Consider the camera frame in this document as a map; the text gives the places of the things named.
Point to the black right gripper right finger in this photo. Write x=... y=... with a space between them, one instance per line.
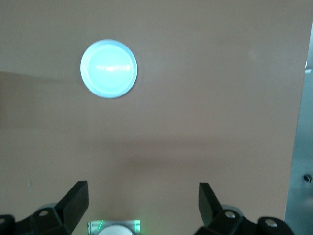
x=215 y=218

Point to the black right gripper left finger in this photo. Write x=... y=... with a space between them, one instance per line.
x=66 y=210

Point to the light blue round plate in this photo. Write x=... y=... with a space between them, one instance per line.
x=108 y=69

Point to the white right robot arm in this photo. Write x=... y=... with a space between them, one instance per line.
x=115 y=231

